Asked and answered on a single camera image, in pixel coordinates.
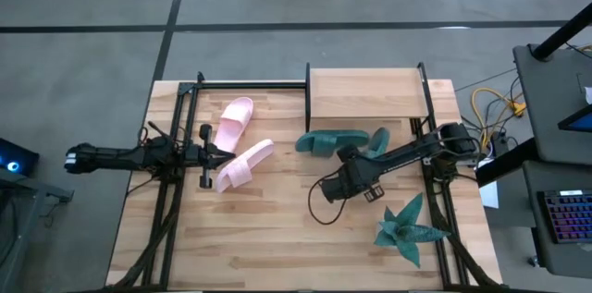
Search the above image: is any black aluminium rig frame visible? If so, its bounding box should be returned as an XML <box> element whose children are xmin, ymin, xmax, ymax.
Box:
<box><xmin>411</xmin><ymin>116</ymin><xmax>505</xmax><ymax>292</ymax></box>
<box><xmin>106</xmin><ymin>70</ymin><xmax>307</xmax><ymax>292</ymax></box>

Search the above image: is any wooden shelf with black posts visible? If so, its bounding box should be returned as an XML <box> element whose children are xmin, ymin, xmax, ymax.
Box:
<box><xmin>304</xmin><ymin>61</ymin><xmax>437</xmax><ymax>135</ymax></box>

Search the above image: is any black computer with blue light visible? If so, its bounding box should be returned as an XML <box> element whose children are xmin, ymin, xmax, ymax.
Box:
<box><xmin>0</xmin><ymin>137</ymin><xmax>41</xmax><ymax>178</ymax></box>

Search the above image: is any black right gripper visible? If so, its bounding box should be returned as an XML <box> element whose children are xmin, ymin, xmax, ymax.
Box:
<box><xmin>321</xmin><ymin>143</ymin><xmax>386</xmax><ymax>205</ymax></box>

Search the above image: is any yellow cable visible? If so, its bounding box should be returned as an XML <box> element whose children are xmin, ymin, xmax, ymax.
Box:
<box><xmin>470</xmin><ymin>86</ymin><xmax>527</xmax><ymax>149</ymax></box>

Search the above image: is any green slide sandal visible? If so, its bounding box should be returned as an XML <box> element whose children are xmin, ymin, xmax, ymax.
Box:
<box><xmin>364</xmin><ymin>126</ymin><xmax>391</xmax><ymax>160</ymax></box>
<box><xmin>294</xmin><ymin>128</ymin><xmax>371</xmax><ymax>159</ymax></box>

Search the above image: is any backlit rainbow keyboard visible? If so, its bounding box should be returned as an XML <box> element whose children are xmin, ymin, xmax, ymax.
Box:
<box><xmin>537</xmin><ymin>189</ymin><xmax>592</xmax><ymax>245</ymax></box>

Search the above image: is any black round pole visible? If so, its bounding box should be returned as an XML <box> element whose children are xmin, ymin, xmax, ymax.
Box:
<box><xmin>530</xmin><ymin>3</ymin><xmax>592</xmax><ymax>62</ymax></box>

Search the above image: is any pink slide sandal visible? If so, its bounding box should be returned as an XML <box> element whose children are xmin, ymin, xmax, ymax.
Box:
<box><xmin>213</xmin><ymin>139</ymin><xmax>276</xmax><ymax>194</ymax></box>
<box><xmin>213</xmin><ymin>96</ymin><xmax>255</xmax><ymax>154</ymax></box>

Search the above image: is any black screen with blue display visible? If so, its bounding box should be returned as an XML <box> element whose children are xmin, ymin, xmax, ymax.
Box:
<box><xmin>557</xmin><ymin>104</ymin><xmax>592</xmax><ymax>134</ymax></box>

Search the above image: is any white paper sheet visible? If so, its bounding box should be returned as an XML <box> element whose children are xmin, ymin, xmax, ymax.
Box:
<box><xmin>478</xmin><ymin>158</ymin><xmax>501</xmax><ymax>210</ymax></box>

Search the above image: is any black power adapter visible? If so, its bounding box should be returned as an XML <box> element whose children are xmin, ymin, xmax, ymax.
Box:
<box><xmin>488</xmin><ymin>129</ymin><xmax>511</xmax><ymax>159</ymax></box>

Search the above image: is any grey desk surface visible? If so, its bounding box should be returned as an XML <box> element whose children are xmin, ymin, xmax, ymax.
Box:
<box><xmin>522</xmin><ymin>161</ymin><xmax>592</xmax><ymax>280</ymax></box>
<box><xmin>512</xmin><ymin>43</ymin><xmax>592</xmax><ymax>167</ymax></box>

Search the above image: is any green artificial succulent plant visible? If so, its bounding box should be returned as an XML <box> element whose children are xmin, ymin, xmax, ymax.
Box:
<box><xmin>373</xmin><ymin>191</ymin><xmax>452</xmax><ymax>270</ymax></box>

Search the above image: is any black desk beam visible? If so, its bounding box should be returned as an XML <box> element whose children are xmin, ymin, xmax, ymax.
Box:
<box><xmin>475</xmin><ymin>138</ymin><xmax>541</xmax><ymax>189</ymax></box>

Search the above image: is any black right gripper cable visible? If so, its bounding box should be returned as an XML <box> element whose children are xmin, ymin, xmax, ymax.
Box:
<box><xmin>306</xmin><ymin>170</ymin><xmax>348</xmax><ymax>226</ymax></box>

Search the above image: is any grey metal cart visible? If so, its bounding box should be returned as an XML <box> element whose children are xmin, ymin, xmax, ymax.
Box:
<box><xmin>0</xmin><ymin>170</ymin><xmax>75</xmax><ymax>293</ymax></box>

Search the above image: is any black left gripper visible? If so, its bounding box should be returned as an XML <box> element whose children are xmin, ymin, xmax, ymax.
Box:
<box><xmin>184</xmin><ymin>124</ymin><xmax>237</xmax><ymax>189</ymax></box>

